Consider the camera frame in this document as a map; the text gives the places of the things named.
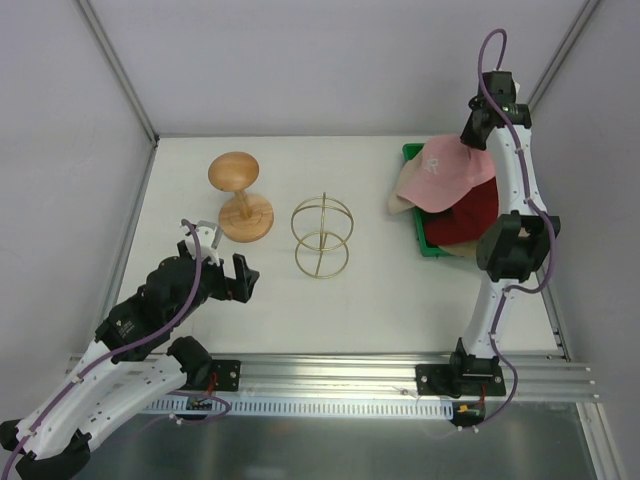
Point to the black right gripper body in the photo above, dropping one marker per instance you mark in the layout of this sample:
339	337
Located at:
475	132

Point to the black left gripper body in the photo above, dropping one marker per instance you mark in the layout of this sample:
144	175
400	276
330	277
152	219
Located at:
228	282

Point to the pink baseball cap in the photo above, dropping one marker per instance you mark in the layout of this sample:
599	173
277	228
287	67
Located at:
454	170

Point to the red baseball cap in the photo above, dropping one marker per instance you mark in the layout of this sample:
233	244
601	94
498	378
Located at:
473	215

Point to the khaki sport baseball cap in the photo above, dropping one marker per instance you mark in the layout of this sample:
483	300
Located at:
462	245

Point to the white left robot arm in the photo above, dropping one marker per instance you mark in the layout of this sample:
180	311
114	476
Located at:
132	361

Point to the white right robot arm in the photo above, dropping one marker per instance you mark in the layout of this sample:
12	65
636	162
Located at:
515	246

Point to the wooden hat stand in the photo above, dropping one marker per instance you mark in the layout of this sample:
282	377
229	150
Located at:
245	217

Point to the green plastic tray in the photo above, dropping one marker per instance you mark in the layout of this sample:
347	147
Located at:
432	182

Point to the cream beige baseball cap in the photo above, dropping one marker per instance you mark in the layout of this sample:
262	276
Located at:
411	187

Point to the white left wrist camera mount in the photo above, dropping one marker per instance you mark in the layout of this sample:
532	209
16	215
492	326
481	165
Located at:
209	235

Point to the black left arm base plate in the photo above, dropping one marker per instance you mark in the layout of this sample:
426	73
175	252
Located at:
225	375

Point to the gold wire hat stand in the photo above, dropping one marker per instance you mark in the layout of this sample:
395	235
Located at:
322	241

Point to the white slotted cable duct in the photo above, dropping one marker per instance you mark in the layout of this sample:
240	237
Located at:
403	408

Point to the right aluminium frame post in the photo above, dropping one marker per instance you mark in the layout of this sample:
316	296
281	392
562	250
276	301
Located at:
562	52

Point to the aluminium frame post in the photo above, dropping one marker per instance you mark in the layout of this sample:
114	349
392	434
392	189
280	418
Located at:
562	52
116	67

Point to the left aluminium frame post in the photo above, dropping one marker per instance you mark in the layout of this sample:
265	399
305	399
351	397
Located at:
116	67

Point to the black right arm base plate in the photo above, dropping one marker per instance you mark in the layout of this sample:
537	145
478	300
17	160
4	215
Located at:
444	380

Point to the aluminium mounting rail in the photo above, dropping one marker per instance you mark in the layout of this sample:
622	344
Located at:
393	377

